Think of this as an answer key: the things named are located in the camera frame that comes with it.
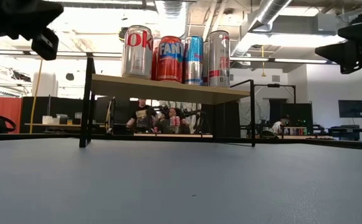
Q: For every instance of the silver ventilation duct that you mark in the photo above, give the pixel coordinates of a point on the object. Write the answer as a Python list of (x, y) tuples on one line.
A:
[(269, 12)]

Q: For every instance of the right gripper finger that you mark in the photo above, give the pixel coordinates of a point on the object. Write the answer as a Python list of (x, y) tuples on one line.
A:
[(358, 31), (342, 54)]

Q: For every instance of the orange-red partition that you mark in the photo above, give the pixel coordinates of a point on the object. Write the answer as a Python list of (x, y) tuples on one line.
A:
[(6, 113)]

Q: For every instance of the ceiling light bar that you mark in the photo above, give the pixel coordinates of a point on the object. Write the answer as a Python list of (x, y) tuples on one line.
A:
[(299, 60)]

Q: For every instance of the wooden workbench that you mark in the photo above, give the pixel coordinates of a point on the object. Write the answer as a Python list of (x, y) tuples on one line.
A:
[(53, 124)]

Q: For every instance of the blue-grey table mat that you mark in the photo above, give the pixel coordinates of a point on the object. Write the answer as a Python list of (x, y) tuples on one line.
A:
[(180, 186)]

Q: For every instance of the silver Diet Coke can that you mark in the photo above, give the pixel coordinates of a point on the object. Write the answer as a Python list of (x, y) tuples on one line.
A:
[(137, 53)]

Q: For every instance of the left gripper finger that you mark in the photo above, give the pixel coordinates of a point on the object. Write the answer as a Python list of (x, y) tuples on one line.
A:
[(40, 14), (45, 45)]

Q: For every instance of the large black screen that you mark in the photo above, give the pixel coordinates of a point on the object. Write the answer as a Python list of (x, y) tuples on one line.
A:
[(299, 115)]

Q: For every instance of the black monitor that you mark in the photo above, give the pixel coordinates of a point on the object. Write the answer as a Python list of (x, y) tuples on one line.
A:
[(352, 109)]

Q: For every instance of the blue silver Red Bull can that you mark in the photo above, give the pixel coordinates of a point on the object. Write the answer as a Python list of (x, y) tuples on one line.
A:
[(193, 60)]

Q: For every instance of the wooden shelf black metal legs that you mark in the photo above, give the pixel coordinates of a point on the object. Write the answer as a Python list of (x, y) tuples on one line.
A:
[(168, 91)]

